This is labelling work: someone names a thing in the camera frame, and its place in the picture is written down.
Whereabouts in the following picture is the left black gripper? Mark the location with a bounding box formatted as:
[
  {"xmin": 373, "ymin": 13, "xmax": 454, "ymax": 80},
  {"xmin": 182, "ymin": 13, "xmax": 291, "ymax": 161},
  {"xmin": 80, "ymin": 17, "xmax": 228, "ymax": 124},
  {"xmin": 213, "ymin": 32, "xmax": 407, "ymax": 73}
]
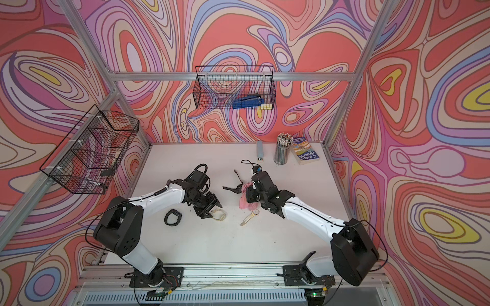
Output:
[{"xmin": 188, "ymin": 191, "xmax": 224, "ymax": 219}]

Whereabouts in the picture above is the beige strap yellow dial watch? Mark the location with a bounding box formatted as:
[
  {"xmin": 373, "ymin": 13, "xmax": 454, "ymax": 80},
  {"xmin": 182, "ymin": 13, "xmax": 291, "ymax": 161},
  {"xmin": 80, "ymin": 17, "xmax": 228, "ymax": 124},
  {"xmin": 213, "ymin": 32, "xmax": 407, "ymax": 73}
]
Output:
[{"xmin": 240, "ymin": 209, "xmax": 260, "ymax": 226}]

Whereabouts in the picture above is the pink cloth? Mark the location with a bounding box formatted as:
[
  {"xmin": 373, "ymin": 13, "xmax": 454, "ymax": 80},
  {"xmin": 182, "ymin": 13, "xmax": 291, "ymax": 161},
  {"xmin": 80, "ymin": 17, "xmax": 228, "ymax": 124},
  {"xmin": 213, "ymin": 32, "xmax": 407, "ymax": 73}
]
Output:
[{"xmin": 239, "ymin": 182, "xmax": 256, "ymax": 210}]

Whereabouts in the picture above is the beige looped watch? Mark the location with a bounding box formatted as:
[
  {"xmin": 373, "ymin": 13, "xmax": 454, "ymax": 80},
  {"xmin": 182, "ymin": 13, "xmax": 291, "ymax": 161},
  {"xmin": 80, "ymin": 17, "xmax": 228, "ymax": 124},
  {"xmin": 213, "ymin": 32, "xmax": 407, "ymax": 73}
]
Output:
[{"xmin": 210, "ymin": 209, "xmax": 227, "ymax": 222}]

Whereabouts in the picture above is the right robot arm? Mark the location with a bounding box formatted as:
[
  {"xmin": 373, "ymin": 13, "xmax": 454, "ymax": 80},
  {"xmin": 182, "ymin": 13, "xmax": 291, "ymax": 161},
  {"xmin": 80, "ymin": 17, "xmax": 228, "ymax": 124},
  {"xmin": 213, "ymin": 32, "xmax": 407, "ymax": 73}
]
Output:
[{"xmin": 246, "ymin": 164, "xmax": 380, "ymax": 286}]

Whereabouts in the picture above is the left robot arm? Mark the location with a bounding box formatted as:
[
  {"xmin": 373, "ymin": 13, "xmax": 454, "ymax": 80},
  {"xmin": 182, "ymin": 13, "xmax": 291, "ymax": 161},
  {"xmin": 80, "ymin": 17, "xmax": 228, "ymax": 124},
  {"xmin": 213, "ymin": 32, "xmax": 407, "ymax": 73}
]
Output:
[{"xmin": 93, "ymin": 163, "xmax": 222, "ymax": 275}]

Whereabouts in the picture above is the small black looped watch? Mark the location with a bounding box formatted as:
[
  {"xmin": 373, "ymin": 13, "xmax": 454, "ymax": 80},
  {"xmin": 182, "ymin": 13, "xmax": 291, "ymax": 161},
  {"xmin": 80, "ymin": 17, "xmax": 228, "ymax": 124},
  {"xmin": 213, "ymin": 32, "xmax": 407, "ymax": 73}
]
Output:
[{"xmin": 164, "ymin": 209, "xmax": 182, "ymax": 227}]

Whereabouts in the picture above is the grey stapler on table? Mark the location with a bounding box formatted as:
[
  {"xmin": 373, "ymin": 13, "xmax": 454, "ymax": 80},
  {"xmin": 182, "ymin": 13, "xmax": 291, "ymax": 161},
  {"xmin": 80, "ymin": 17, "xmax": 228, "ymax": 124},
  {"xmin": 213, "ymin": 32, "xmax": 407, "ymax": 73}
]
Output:
[{"xmin": 256, "ymin": 141, "xmax": 264, "ymax": 161}]

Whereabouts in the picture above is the metal pencil cup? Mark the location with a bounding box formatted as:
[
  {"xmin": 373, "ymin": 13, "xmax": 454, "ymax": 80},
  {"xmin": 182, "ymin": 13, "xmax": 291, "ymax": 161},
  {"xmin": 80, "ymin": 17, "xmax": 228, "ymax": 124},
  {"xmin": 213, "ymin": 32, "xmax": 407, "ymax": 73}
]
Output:
[{"xmin": 274, "ymin": 133, "xmax": 293, "ymax": 165}]

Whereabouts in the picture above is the colourful book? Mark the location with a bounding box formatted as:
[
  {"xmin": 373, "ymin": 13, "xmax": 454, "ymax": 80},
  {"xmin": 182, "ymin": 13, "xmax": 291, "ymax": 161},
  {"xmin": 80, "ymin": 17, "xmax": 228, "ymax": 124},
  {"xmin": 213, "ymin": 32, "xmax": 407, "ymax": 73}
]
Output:
[{"xmin": 291, "ymin": 137, "xmax": 320, "ymax": 165}]

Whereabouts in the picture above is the yellow sticky notes block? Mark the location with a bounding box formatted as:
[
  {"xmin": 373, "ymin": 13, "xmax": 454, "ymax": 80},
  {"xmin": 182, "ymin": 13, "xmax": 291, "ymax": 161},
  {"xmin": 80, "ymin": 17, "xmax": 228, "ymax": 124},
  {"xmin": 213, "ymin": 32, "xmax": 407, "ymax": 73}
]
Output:
[{"xmin": 260, "ymin": 103, "xmax": 274, "ymax": 110}]

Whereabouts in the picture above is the blue stapler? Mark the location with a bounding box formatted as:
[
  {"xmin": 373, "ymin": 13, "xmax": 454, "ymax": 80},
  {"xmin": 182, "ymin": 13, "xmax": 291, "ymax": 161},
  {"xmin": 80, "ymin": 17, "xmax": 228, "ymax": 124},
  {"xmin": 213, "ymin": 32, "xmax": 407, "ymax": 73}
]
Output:
[{"xmin": 232, "ymin": 94, "xmax": 265, "ymax": 109}]

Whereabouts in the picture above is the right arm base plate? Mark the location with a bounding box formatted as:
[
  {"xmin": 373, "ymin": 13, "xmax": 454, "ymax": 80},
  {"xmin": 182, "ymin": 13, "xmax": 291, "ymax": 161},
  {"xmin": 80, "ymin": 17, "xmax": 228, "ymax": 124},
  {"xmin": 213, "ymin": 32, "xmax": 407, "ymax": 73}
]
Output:
[{"xmin": 277, "ymin": 251, "xmax": 337, "ymax": 288}]

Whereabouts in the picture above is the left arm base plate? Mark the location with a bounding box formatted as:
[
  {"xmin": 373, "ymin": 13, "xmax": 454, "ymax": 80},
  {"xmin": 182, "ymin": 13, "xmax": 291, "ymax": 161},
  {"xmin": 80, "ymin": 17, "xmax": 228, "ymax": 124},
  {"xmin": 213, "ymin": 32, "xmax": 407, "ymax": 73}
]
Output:
[{"xmin": 130, "ymin": 266, "xmax": 185, "ymax": 289}]

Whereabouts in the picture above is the black wire basket back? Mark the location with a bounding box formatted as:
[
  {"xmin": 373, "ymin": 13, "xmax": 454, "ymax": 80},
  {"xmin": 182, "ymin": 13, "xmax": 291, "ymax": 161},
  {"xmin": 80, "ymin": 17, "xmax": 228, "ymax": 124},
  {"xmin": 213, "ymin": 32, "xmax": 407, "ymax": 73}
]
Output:
[{"xmin": 193, "ymin": 65, "xmax": 276, "ymax": 110}]

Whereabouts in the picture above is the black wire basket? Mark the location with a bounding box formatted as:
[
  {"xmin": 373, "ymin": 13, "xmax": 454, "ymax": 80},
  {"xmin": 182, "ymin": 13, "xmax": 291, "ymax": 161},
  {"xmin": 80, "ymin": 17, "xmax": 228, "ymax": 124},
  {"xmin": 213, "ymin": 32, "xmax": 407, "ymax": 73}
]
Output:
[
  {"xmin": 40, "ymin": 106, "xmax": 140, "ymax": 195},
  {"xmin": 193, "ymin": 65, "xmax": 276, "ymax": 110}
]

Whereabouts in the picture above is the black wire basket left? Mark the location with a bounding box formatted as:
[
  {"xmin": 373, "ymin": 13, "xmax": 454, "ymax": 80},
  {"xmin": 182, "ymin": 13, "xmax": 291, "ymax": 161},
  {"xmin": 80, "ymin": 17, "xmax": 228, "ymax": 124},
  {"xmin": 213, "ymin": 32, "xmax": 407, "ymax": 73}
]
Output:
[{"xmin": 40, "ymin": 106, "xmax": 140, "ymax": 195}]

